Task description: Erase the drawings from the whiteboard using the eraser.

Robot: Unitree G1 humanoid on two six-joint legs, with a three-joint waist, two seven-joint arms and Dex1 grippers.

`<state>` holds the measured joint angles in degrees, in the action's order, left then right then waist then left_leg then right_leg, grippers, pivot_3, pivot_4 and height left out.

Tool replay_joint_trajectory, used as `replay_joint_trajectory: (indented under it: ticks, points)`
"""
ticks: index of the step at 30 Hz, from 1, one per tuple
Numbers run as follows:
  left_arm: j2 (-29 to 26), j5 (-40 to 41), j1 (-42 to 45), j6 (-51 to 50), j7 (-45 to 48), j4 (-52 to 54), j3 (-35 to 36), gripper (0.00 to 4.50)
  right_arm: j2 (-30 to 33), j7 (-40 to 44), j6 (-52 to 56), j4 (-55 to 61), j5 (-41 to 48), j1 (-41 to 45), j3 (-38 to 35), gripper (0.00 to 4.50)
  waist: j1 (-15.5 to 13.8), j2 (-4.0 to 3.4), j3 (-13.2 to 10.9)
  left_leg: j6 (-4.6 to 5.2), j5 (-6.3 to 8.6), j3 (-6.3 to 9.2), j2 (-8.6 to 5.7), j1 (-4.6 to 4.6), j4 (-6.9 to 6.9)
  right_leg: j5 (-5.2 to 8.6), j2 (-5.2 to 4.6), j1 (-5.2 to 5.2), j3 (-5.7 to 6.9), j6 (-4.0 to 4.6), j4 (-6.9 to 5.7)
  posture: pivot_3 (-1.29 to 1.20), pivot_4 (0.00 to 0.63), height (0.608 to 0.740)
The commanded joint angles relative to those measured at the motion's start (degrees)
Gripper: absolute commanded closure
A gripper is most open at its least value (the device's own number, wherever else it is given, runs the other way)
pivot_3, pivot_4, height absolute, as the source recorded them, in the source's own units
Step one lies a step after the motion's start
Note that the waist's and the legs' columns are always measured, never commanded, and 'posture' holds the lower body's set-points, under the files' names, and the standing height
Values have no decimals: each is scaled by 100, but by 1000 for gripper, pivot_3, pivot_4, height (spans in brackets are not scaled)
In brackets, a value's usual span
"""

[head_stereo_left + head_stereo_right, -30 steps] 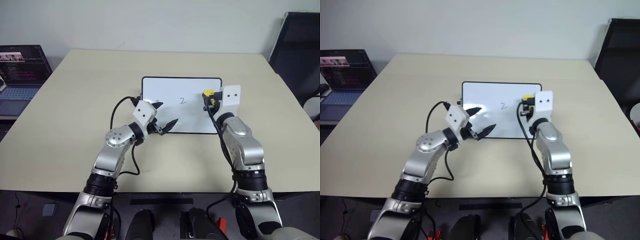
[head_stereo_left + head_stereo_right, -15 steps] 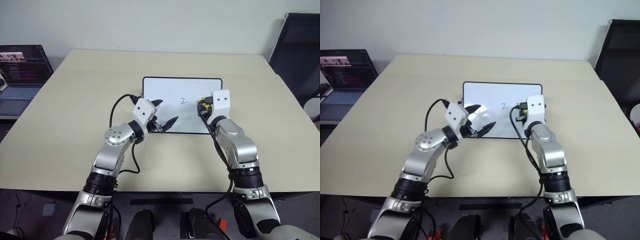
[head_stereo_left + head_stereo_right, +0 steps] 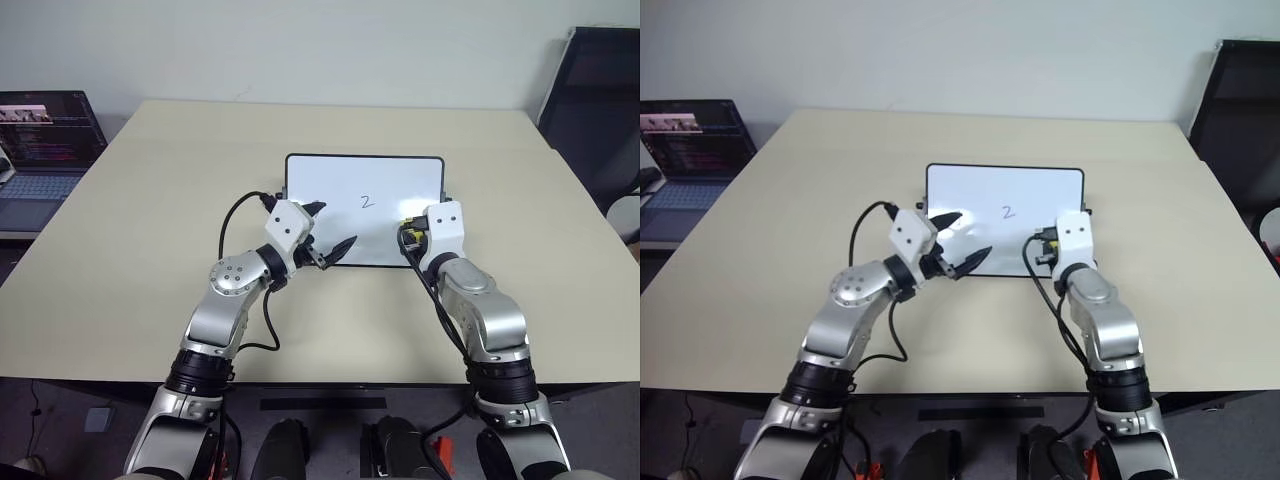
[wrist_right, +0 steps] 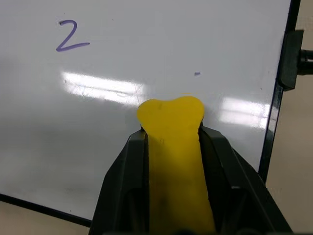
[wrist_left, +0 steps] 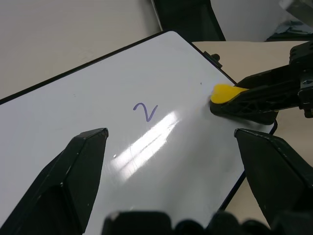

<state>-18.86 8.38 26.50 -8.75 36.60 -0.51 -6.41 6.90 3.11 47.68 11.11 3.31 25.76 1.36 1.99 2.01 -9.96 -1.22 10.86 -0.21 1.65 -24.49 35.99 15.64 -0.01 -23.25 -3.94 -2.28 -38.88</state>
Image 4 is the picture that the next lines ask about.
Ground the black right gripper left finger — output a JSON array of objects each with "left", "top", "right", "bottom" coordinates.
[{"left": 89, "top": 129, "right": 150, "bottom": 235}]

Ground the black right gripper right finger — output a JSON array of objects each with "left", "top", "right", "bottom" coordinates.
[{"left": 197, "top": 122, "right": 294, "bottom": 235}]

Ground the yellow sponge eraser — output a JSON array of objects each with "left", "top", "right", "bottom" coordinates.
[{"left": 136, "top": 95, "right": 216, "bottom": 235}]

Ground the black whiteboard clamp holder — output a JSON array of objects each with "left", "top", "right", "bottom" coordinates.
[{"left": 278, "top": 29, "right": 313, "bottom": 92}]

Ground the white whiteboard with dark frame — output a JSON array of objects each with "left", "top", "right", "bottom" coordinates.
[{"left": 0, "top": 0, "right": 302, "bottom": 228}]

